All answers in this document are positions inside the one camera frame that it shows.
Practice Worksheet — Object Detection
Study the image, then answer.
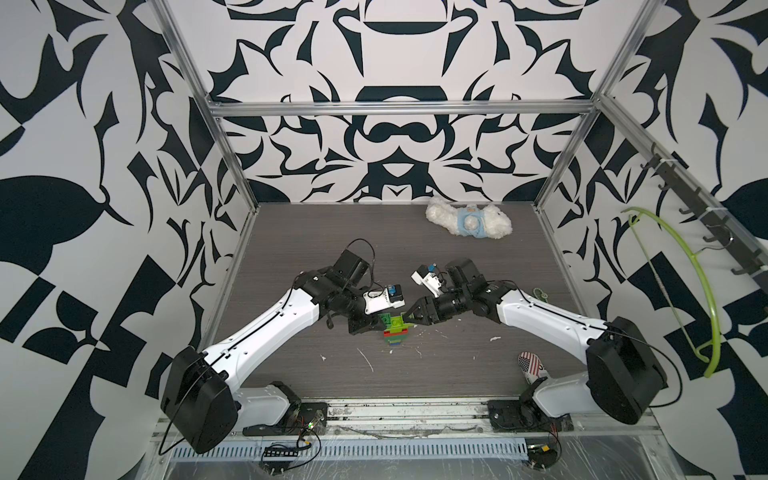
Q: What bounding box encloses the lime long lego brick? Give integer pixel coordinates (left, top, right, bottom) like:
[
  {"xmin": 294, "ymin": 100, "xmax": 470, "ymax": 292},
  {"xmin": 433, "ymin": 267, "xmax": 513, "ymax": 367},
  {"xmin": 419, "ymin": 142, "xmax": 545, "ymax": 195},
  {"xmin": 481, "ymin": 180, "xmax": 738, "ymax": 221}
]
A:
[{"xmin": 385, "ymin": 319, "xmax": 411, "ymax": 331}]

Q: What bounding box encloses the red lego brick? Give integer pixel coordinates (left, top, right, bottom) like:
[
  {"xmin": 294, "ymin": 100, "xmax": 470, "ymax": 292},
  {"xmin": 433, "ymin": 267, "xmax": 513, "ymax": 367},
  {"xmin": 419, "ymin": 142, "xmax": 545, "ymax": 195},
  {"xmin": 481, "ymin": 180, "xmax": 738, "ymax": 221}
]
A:
[{"xmin": 383, "ymin": 329, "xmax": 410, "ymax": 338}]

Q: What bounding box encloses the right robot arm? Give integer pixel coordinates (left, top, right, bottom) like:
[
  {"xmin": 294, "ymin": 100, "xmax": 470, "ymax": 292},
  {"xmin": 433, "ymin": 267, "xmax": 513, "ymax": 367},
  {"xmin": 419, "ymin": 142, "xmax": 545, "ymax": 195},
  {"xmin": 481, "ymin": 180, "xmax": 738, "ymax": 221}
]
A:
[{"xmin": 405, "ymin": 259, "xmax": 668, "ymax": 430}]

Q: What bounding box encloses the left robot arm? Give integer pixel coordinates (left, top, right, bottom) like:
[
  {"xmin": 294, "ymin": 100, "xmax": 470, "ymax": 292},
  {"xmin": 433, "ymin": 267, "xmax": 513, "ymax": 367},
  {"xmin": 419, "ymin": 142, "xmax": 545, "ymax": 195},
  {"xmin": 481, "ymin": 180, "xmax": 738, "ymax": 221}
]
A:
[{"xmin": 160, "ymin": 250, "xmax": 405, "ymax": 454}]

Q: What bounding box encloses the white plush toy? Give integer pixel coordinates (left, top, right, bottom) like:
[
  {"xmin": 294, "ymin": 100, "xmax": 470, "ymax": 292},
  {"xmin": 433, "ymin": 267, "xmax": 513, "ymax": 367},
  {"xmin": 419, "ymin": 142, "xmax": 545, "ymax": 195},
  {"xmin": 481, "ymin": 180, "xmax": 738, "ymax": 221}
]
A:
[{"xmin": 425, "ymin": 198, "xmax": 513, "ymax": 239}]

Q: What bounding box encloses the american flag item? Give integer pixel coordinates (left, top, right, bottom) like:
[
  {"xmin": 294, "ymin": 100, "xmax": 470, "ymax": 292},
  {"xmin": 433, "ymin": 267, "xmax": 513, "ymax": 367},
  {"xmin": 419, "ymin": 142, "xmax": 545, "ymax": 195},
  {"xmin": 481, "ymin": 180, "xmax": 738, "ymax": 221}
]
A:
[{"xmin": 517, "ymin": 351, "xmax": 549, "ymax": 385}]

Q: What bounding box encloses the black connector box left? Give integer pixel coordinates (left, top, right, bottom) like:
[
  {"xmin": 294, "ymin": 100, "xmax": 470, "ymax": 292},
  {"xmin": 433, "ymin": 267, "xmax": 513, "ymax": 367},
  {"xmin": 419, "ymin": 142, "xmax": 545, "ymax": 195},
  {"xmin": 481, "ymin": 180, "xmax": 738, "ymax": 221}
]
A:
[{"xmin": 260, "ymin": 443, "xmax": 301, "ymax": 463}]

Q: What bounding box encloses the black connector box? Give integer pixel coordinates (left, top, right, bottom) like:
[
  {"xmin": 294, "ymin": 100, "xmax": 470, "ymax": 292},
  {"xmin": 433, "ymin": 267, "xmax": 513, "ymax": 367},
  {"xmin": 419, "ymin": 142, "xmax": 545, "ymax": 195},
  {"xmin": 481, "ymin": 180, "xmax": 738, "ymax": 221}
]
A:
[
  {"xmin": 527, "ymin": 444, "xmax": 560, "ymax": 471},
  {"xmin": 260, "ymin": 443, "xmax": 301, "ymax": 463}
]

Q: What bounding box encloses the black connector box right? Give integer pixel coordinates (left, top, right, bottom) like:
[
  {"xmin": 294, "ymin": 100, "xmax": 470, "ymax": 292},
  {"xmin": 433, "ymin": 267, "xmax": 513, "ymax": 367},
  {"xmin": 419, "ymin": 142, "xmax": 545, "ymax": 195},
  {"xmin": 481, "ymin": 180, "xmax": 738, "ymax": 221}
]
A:
[{"xmin": 527, "ymin": 444, "xmax": 560, "ymax": 471}]

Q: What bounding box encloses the green plastic hanger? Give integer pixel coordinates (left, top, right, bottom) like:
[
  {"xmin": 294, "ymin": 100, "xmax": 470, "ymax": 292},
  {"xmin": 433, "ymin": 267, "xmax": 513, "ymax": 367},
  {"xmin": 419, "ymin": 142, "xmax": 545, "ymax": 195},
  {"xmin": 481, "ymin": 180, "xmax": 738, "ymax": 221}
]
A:
[{"xmin": 620, "ymin": 207, "xmax": 722, "ymax": 379}]

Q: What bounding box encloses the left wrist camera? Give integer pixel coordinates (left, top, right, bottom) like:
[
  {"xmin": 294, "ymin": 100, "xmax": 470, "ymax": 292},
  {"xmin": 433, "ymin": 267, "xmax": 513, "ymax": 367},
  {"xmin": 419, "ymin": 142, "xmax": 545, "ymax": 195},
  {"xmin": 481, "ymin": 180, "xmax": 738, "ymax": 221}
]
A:
[{"xmin": 363, "ymin": 284, "xmax": 405, "ymax": 314}]

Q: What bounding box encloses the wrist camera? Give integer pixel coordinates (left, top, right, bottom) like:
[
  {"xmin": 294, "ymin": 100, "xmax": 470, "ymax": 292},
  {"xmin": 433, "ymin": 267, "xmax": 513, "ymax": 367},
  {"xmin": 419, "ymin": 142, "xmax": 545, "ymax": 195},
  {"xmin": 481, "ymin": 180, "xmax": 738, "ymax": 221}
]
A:
[
  {"xmin": 411, "ymin": 264, "xmax": 444, "ymax": 298},
  {"xmin": 363, "ymin": 284, "xmax": 405, "ymax": 314}
]

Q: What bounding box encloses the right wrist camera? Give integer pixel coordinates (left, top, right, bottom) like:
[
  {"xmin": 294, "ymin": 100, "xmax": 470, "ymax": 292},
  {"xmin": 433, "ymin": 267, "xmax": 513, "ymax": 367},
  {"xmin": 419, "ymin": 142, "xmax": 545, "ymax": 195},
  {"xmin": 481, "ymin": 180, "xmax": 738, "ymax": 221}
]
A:
[{"xmin": 411, "ymin": 264, "xmax": 444, "ymax": 298}]

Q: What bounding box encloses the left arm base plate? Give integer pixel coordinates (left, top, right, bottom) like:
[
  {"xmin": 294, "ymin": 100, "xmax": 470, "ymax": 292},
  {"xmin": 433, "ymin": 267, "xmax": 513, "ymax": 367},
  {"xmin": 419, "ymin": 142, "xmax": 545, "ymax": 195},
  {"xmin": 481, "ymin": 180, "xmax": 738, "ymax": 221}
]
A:
[{"xmin": 242, "ymin": 402, "xmax": 329, "ymax": 436}]

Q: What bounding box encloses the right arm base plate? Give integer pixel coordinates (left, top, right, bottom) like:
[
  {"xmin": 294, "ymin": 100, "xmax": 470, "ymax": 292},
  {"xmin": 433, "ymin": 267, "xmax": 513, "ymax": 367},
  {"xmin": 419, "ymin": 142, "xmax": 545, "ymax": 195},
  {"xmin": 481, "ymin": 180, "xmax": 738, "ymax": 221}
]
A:
[{"xmin": 486, "ymin": 399, "xmax": 574, "ymax": 433}]

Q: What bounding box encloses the black wall hook rack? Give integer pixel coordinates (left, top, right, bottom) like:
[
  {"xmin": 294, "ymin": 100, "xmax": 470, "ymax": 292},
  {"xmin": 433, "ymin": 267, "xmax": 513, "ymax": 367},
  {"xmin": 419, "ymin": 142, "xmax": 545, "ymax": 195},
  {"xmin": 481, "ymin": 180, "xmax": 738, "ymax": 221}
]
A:
[{"xmin": 643, "ymin": 142, "xmax": 767, "ymax": 293}]

